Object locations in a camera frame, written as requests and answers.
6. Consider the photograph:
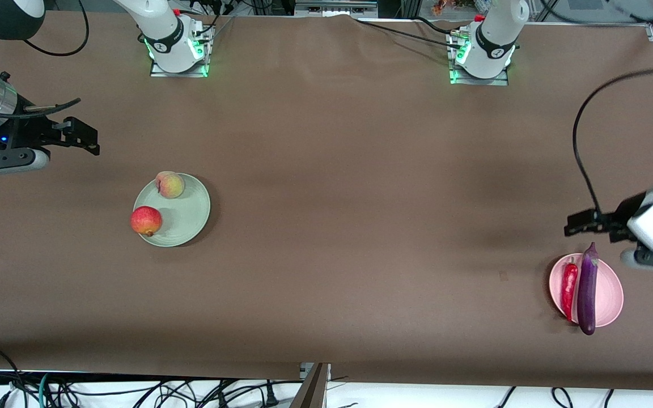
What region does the colourful toy pile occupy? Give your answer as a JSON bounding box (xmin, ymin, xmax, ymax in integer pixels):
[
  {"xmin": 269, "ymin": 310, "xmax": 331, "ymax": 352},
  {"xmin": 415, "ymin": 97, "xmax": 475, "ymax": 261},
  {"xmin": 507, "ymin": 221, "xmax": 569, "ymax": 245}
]
[{"xmin": 431, "ymin": 0, "xmax": 489, "ymax": 16}]

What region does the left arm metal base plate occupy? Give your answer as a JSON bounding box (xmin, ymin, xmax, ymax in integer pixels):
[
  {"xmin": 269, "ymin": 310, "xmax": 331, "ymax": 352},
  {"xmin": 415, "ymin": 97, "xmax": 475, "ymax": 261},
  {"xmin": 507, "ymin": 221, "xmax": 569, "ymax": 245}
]
[{"xmin": 447, "ymin": 29, "xmax": 510, "ymax": 87}]

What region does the purple eggplant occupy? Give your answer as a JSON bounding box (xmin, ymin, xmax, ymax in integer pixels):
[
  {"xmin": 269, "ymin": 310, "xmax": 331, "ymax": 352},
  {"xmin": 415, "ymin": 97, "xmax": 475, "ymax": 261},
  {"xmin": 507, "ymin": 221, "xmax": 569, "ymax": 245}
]
[{"xmin": 577, "ymin": 242, "xmax": 600, "ymax": 336}]

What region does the pink yellow peach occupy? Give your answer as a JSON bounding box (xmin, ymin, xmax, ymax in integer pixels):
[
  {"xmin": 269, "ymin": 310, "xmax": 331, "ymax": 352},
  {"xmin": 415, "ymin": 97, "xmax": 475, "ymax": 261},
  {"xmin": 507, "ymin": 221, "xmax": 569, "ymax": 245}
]
[{"xmin": 155, "ymin": 171, "xmax": 185, "ymax": 199}]

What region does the black cable across cloth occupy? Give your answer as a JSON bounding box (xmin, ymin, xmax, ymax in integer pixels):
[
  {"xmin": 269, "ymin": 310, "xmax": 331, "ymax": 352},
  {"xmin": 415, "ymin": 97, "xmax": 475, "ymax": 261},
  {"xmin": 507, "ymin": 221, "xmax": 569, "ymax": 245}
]
[{"xmin": 355, "ymin": 19, "xmax": 463, "ymax": 52}]

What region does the pale green plate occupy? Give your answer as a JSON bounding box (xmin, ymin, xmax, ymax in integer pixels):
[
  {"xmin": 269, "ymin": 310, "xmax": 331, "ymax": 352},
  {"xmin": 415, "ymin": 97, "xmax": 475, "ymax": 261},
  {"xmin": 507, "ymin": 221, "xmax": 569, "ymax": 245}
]
[{"xmin": 133, "ymin": 173, "xmax": 211, "ymax": 248}]

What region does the red chili pepper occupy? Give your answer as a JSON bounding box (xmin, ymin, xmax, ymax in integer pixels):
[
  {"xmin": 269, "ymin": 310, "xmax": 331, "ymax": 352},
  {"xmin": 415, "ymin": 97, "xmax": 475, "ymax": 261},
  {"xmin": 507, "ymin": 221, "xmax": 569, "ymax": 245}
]
[{"xmin": 561, "ymin": 257, "xmax": 580, "ymax": 322}]

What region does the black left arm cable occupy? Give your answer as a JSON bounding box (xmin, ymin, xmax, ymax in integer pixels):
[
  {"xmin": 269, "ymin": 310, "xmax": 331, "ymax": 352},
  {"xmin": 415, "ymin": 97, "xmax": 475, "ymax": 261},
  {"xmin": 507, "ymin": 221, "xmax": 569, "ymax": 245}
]
[{"xmin": 572, "ymin": 68, "xmax": 653, "ymax": 216}]

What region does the red pomegranate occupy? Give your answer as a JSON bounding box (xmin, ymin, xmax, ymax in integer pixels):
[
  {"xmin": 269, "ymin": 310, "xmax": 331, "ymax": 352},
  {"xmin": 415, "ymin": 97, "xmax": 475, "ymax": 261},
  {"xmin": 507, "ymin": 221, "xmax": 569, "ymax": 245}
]
[{"xmin": 130, "ymin": 206, "xmax": 163, "ymax": 237}]

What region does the aluminium profile post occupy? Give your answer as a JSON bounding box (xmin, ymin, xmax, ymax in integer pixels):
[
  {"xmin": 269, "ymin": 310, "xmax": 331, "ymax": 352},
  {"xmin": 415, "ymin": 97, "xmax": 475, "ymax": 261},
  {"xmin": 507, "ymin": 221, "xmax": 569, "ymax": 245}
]
[{"xmin": 290, "ymin": 363, "xmax": 332, "ymax": 408}]

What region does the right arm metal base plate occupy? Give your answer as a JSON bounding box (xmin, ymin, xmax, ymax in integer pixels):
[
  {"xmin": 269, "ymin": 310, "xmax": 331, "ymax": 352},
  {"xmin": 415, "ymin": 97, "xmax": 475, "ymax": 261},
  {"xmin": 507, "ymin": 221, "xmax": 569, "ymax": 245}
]
[{"xmin": 150, "ymin": 25, "xmax": 215, "ymax": 78}]

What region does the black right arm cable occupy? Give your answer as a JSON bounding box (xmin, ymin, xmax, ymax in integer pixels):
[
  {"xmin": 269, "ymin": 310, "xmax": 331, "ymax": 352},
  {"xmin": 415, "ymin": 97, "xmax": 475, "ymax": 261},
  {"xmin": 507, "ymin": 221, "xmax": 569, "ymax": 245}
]
[{"xmin": 0, "ymin": 0, "xmax": 90, "ymax": 121}]

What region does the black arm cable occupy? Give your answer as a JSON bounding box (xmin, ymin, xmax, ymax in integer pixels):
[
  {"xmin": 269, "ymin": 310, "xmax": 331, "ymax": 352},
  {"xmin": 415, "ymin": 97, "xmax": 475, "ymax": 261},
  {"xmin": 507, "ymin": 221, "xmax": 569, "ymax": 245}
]
[
  {"xmin": 572, "ymin": 68, "xmax": 653, "ymax": 216},
  {"xmin": 0, "ymin": 0, "xmax": 90, "ymax": 121}
]

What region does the brown table cloth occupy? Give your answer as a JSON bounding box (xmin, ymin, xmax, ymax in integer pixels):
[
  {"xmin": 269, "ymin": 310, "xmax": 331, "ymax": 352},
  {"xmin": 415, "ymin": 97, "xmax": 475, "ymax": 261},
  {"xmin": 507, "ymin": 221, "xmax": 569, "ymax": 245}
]
[{"xmin": 0, "ymin": 11, "xmax": 653, "ymax": 392}]

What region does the pink plate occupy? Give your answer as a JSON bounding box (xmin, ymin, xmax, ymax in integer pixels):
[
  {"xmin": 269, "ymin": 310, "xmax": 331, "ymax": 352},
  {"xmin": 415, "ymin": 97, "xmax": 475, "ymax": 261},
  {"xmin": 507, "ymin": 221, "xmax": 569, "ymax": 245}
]
[{"xmin": 549, "ymin": 253, "xmax": 625, "ymax": 328}]

